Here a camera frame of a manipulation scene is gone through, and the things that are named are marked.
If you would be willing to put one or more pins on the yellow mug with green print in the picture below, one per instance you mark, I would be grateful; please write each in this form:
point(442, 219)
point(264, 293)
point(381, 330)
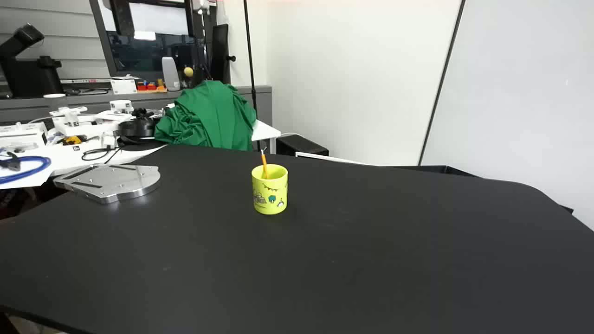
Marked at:
point(269, 193)

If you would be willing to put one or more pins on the low black box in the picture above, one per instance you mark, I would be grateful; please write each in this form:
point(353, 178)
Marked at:
point(301, 144)

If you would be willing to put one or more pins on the green cloth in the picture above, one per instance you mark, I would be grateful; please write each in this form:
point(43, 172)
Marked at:
point(206, 117)

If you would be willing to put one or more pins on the thin black stand pole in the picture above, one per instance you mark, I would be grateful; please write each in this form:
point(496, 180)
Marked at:
point(249, 55)

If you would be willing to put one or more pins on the small yellow ball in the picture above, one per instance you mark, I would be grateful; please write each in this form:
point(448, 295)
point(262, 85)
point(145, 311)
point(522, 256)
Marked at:
point(188, 70)

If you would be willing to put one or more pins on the white cylinder bottle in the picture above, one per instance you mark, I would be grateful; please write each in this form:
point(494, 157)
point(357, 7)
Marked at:
point(169, 72)

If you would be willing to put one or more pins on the black round disc device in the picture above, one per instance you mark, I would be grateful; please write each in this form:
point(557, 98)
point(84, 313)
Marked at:
point(138, 130)

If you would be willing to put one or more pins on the slanted black pole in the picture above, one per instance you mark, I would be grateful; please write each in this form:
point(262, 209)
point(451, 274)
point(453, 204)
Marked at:
point(442, 79)

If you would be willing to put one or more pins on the dark computer monitor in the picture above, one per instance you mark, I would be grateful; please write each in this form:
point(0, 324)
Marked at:
point(154, 37)

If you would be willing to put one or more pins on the grey workbench shelf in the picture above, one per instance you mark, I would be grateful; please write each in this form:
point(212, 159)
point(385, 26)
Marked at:
point(93, 102)

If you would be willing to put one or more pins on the white side table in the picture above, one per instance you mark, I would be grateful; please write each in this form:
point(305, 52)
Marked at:
point(62, 150)

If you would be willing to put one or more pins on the black microscope-shaped device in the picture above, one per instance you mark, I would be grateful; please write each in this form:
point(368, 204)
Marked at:
point(28, 66)

